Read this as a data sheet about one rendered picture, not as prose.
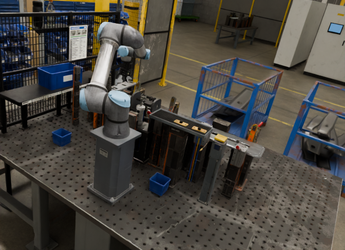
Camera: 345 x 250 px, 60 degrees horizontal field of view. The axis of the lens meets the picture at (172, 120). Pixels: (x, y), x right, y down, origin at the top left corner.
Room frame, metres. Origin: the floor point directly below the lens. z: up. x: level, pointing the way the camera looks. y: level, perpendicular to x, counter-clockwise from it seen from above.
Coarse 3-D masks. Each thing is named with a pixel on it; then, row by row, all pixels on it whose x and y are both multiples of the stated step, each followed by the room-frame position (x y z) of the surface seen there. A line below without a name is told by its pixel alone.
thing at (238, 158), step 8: (240, 144) 1.67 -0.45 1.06; (240, 152) 1.59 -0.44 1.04; (232, 160) 1.61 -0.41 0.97; (240, 160) 1.59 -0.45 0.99; (232, 168) 1.61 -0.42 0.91; (240, 168) 1.65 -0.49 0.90; (232, 176) 1.60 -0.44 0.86; (224, 184) 1.61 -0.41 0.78; (232, 184) 1.60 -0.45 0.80; (224, 192) 1.61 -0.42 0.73; (232, 192) 1.60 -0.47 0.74
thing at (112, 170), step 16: (96, 128) 1.47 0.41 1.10; (96, 144) 1.41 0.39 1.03; (112, 144) 1.34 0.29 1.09; (128, 144) 1.43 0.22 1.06; (96, 160) 1.41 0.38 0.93; (112, 160) 1.36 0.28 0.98; (128, 160) 1.44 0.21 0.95; (96, 176) 1.41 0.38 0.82; (112, 176) 1.36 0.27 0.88; (128, 176) 1.46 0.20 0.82; (96, 192) 1.39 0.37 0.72; (112, 192) 1.37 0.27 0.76; (128, 192) 1.46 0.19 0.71
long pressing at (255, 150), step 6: (114, 90) 2.35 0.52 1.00; (216, 132) 1.90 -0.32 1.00; (222, 132) 1.92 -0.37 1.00; (210, 138) 1.79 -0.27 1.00; (228, 138) 1.85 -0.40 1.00; (234, 138) 1.86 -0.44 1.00; (240, 138) 1.88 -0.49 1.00; (228, 144) 1.75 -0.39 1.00; (234, 144) 1.77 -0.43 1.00; (246, 144) 1.80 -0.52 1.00; (252, 144) 1.82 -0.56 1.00; (258, 144) 1.84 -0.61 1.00; (252, 150) 1.73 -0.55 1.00; (258, 150) 1.74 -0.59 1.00; (264, 150) 1.77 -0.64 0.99; (252, 156) 1.67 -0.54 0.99; (258, 156) 1.67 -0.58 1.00
